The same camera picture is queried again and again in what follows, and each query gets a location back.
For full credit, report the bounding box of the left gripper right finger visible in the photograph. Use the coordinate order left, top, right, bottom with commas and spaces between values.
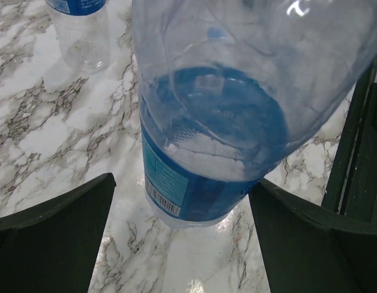
249, 179, 377, 292

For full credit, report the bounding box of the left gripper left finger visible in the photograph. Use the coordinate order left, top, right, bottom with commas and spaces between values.
0, 173, 116, 292

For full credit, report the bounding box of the clear bottle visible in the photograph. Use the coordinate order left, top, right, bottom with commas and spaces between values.
45, 0, 111, 73
132, 1, 377, 229

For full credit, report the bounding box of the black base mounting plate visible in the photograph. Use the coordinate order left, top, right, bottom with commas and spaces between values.
321, 58, 377, 225

